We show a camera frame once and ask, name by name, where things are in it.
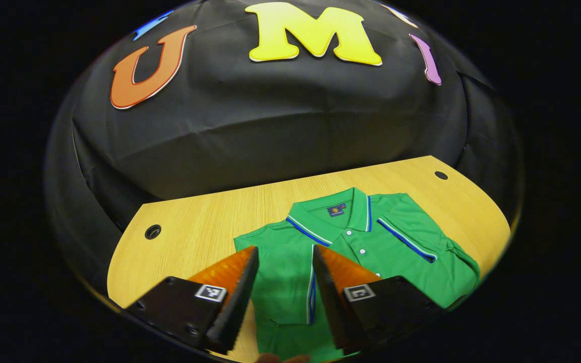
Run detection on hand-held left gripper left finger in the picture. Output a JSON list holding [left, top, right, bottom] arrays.
[[125, 246, 260, 354]]

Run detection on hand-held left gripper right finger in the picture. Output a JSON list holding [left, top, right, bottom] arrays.
[[312, 244, 446, 354]]

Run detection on green polo T-shirt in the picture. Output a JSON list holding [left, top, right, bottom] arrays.
[[234, 188, 481, 362]]

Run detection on black backdrop cloth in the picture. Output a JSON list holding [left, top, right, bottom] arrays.
[[43, 0, 523, 298]]

